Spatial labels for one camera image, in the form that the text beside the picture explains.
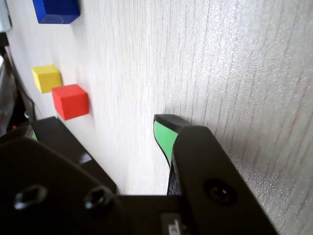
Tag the blue wooden cube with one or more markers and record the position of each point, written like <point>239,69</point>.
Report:
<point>57,9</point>

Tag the yellow wooden cube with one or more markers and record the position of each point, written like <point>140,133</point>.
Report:
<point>46,77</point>

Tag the red wooden cube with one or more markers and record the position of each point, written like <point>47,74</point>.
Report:
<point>73,102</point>

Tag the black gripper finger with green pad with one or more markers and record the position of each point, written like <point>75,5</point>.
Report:
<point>207,171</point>
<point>44,186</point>

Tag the black open box tray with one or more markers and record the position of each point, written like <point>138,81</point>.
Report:
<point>14,102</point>

